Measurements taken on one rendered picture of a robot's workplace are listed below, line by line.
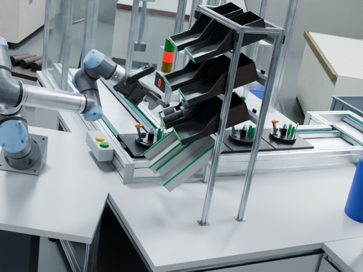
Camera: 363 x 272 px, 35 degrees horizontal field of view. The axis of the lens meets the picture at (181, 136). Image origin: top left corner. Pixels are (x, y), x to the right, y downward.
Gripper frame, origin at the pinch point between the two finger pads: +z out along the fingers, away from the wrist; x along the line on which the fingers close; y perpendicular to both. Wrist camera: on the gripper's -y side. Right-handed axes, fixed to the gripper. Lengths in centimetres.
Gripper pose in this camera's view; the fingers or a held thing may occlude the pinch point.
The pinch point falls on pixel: (163, 100)
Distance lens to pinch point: 233.5
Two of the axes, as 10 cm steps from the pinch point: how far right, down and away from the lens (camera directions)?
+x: 2.4, 4.1, -8.8
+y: -6.2, 7.6, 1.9
